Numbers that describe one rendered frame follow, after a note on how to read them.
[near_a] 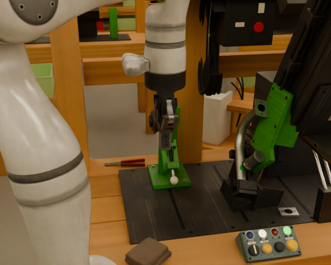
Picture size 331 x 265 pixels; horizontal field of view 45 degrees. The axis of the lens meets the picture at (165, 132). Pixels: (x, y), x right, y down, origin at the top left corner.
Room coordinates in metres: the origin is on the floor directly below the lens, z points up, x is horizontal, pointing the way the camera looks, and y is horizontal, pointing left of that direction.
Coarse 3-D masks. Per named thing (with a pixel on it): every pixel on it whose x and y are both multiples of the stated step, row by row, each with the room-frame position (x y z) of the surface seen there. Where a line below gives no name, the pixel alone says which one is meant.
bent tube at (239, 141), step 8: (256, 104) 1.13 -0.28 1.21; (264, 104) 1.14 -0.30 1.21; (248, 112) 1.17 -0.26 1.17; (256, 112) 1.11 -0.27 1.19; (264, 112) 1.12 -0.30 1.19; (248, 120) 1.17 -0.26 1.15; (240, 128) 1.19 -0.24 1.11; (240, 136) 1.18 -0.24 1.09; (240, 144) 1.16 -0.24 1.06; (240, 152) 1.14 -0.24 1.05; (240, 160) 1.12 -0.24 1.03; (240, 176) 1.08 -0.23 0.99
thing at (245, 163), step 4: (256, 152) 1.04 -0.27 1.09; (260, 152) 1.05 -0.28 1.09; (252, 156) 1.05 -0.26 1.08; (256, 156) 1.04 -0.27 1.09; (260, 156) 1.04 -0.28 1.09; (264, 156) 1.04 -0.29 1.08; (244, 160) 1.08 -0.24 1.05; (248, 160) 1.06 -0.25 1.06; (252, 160) 1.04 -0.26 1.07; (256, 160) 1.03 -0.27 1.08; (260, 160) 1.03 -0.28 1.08; (244, 164) 1.07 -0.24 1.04; (248, 164) 1.06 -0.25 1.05; (252, 164) 1.05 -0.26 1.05; (256, 164) 1.05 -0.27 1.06; (244, 168) 1.07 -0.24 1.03; (248, 168) 1.06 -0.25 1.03; (252, 168) 1.07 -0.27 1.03
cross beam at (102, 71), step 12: (84, 60) 1.42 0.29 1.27; (96, 60) 1.42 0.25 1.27; (108, 60) 1.42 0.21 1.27; (120, 60) 1.43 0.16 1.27; (228, 60) 1.50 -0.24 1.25; (240, 60) 1.51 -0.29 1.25; (252, 60) 1.52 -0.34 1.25; (264, 60) 1.53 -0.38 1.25; (276, 60) 1.54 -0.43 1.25; (84, 72) 1.40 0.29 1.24; (96, 72) 1.41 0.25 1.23; (108, 72) 1.42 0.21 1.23; (120, 72) 1.43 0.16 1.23; (228, 72) 1.50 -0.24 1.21; (240, 72) 1.51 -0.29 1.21; (252, 72) 1.52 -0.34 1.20; (96, 84) 1.41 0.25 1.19; (108, 84) 1.42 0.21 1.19
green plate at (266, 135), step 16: (272, 96) 1.14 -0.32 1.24; (288, 96) 1.05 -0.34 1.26; (272, 112) 1.10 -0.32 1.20; (288, 112) 1.06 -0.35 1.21; (256, 128) 1.15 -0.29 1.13; (272, 128) 1.07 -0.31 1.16; (288, 128) 1.07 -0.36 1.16; (256, 144) 1.12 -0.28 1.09; (272, 144) 1.04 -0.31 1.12; (288, 144) 1.07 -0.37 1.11
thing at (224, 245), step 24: (168, 240) 0.89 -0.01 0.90; (192, 240) 0.89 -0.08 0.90; (216, 240) 0.89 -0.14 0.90; (312, 240) 0.89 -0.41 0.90; (120, 264) 0.80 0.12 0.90; (168, 264) 0.80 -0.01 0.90; (192, 264) 0.80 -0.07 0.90; (216, 264) 0.80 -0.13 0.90; (240, 264) 0.80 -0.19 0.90; (264, 264) 0.80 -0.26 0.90; (288, 264) 0.81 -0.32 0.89; (312, 264) 0.82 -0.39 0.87
